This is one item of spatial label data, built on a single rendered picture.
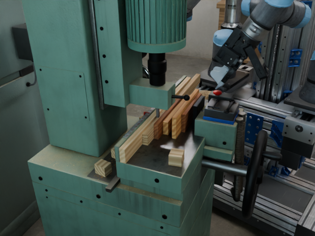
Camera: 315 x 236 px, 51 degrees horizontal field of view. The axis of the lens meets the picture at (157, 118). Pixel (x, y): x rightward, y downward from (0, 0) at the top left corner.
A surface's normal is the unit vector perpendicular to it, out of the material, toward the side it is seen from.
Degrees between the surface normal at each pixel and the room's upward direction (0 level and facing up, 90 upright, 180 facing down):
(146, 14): 90
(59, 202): 90
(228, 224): 0
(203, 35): 90
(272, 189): 0
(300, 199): 0
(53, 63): 90
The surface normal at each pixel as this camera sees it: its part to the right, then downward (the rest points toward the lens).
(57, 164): -0.01, -0.88
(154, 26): -0.08, 0.48
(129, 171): -0.40, 0.44
